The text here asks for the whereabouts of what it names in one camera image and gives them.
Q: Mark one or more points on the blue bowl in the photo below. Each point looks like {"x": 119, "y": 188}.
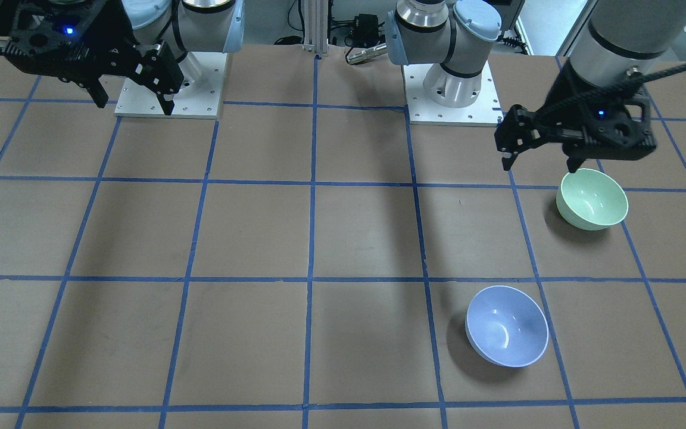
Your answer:
{"x": 506, "y": 327}

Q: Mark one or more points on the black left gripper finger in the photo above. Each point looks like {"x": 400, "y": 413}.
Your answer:
{"x": 574, "y": 163}
{"x": 517, "y": 133}

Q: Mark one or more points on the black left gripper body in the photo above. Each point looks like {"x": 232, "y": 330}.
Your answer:
{"x": 564, "y": 94}

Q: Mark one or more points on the green bowl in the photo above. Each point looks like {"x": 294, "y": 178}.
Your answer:
{"x": 591, "y": 200}

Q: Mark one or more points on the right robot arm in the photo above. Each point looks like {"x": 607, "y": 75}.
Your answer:
{"x": 148, "y": 42}

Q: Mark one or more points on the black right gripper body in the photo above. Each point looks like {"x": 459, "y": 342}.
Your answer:
{"x": 118, "y": 31}

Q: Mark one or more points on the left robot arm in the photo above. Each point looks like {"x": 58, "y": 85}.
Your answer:
{"x": 616, "y": 56}

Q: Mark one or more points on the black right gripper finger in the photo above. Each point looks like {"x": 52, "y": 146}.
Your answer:
{"x": 159, "y": 71}
{"x": 95, "y": 90}

